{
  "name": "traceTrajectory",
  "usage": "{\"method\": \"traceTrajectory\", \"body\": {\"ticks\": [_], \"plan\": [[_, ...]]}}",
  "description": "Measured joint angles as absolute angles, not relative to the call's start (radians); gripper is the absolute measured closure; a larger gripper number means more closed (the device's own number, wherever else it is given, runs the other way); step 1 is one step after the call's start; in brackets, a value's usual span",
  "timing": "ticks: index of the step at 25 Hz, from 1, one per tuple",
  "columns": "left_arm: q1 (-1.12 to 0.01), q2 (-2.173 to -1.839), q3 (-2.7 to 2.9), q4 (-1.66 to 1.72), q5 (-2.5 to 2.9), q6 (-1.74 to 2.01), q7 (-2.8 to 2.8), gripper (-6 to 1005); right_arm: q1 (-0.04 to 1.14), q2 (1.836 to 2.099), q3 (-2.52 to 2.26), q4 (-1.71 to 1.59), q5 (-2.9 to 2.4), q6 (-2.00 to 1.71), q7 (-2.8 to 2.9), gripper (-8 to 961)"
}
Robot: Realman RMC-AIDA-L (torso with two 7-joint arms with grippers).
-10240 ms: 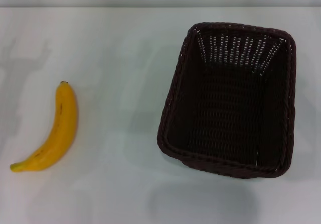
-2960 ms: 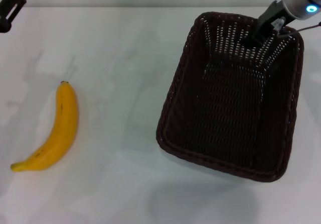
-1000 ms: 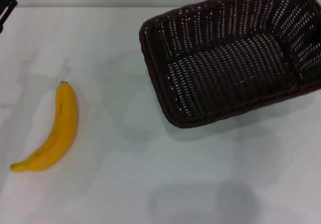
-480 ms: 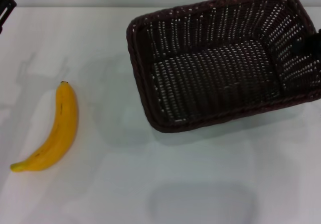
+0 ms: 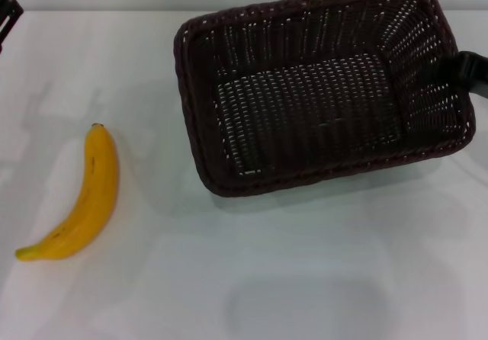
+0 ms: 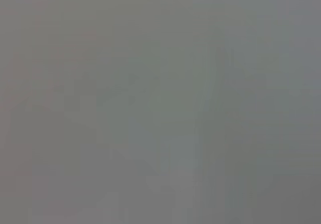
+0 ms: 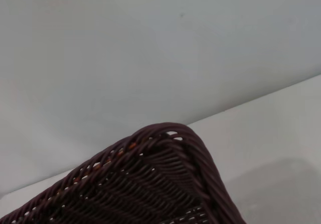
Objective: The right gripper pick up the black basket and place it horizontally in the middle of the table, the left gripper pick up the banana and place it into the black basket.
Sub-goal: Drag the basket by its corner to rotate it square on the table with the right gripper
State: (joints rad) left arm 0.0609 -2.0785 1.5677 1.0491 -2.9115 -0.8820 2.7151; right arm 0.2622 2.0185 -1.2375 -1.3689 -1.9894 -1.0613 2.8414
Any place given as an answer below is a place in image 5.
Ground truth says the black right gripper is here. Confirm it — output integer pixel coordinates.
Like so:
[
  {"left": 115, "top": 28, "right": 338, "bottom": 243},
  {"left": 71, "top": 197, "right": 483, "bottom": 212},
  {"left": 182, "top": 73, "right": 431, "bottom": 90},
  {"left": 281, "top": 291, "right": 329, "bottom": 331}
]
[{"left": 429, "top": 50, "right": 488, "bottom": 99}]

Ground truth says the dark brown woven basket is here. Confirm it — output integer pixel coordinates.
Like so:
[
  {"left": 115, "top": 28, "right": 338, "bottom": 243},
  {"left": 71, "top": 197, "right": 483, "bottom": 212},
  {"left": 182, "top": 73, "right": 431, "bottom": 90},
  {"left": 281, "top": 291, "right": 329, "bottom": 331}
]
[{"left": 173, "top": 0, "right": 477, "bottom": 198}]

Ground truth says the yellow banana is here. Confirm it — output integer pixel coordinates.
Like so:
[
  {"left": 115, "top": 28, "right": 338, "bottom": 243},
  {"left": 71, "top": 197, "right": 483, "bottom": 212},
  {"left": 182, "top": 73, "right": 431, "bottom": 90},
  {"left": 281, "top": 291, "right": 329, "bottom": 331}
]
[{"left": 14, "top": 122, "right": 120, "bottom": 263}]

